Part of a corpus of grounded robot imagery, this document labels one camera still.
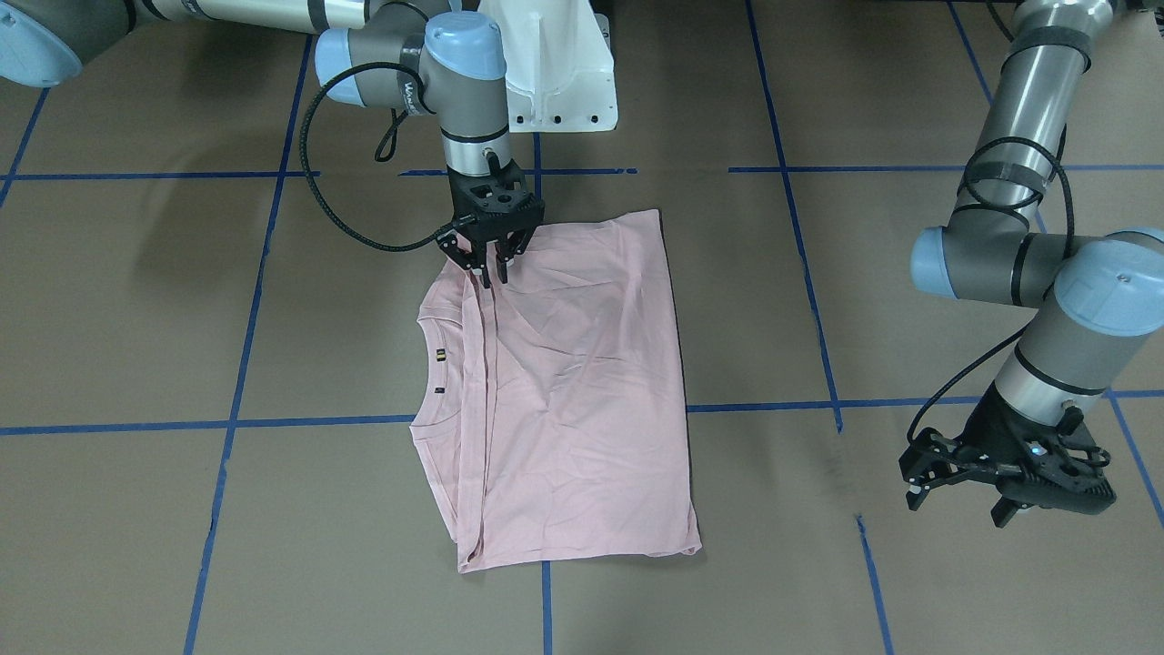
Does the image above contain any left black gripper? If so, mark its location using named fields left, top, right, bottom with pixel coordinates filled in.
left=897, top=387, right=1117, bottom=528

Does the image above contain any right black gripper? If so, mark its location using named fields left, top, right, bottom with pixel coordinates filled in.
left=437, top=161, right=546, bottom=289

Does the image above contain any pink Snoopy t-shirt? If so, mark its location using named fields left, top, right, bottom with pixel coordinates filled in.
left=410, top=211, right=702, bottom=575

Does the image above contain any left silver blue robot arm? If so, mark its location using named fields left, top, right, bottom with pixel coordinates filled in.
left=897, top=1, right=1163, bottom=528

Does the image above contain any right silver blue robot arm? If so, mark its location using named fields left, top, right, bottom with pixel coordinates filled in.
left=3, top=1, right=545, bottom=287

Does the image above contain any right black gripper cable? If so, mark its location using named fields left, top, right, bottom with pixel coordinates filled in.
left=298, top=60, right=469, bottom=252

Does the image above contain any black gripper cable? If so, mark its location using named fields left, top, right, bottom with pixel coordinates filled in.
left=298, top=60, right=469, bottom=252
left=906, top=136, right=1079, bottom=447

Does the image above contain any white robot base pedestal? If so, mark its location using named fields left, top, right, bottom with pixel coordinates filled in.
left=478, top=1, right=619, bottom=133

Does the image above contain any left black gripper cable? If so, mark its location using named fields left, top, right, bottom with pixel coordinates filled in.
left=906, top=136, right=1079, bottom=447

